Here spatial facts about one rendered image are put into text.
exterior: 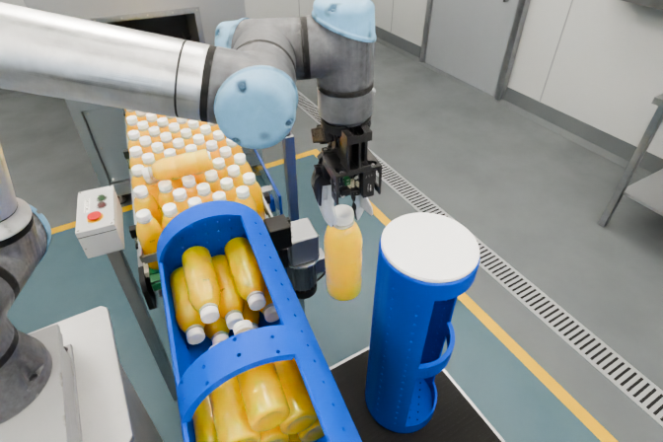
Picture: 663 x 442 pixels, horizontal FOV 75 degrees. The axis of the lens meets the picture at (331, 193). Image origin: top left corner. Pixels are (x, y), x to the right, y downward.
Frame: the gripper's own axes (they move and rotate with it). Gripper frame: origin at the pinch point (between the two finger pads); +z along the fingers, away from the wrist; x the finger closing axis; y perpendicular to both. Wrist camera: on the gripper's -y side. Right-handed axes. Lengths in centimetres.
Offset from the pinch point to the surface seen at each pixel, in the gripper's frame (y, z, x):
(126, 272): -60, 57, -53
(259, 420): 16.9, 24.6, -21.6
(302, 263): -53, 68, 4
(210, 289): -16.1, 26.8, -25.9
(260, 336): 5.9, 18.2, -18.1
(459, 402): -12, 128, 54
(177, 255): -35, 31, -33
